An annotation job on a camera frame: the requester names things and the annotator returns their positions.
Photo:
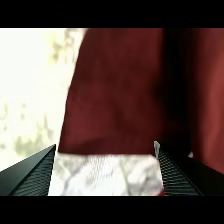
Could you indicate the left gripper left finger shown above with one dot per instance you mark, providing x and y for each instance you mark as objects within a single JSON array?
[{"x": 31, "y": 176}]

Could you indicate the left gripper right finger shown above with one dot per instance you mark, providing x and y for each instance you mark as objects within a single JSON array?
[{"x": 181, "y": 178}]

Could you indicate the red T-shirt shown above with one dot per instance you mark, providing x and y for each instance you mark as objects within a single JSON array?
[{"x": 116, "y": 90}]

